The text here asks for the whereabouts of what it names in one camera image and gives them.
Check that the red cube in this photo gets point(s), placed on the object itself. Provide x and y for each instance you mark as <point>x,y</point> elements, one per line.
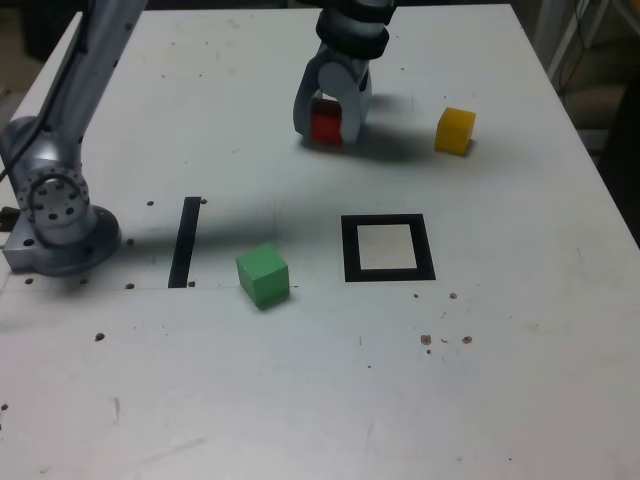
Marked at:
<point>326,127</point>

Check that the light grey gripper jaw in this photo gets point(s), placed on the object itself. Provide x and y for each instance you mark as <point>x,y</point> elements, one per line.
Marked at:
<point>352,110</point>

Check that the black tape square outline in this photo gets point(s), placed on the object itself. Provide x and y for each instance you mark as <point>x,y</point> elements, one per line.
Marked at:
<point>350,250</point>

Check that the black tape strip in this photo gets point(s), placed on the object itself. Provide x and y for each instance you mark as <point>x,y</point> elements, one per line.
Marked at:
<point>182,250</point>

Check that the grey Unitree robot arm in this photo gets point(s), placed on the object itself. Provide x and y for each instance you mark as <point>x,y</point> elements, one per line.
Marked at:
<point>55,200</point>

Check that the yellow cube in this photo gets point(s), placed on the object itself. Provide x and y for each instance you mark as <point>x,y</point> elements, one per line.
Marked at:
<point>452,132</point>

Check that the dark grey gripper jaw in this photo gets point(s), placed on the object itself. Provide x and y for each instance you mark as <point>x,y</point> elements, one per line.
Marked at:
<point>302,105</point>

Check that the white rack frame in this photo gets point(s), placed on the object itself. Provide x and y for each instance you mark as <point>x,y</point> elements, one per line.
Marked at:
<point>562,45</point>

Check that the green cube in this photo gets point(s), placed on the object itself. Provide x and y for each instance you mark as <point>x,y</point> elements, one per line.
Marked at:
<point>262,275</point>

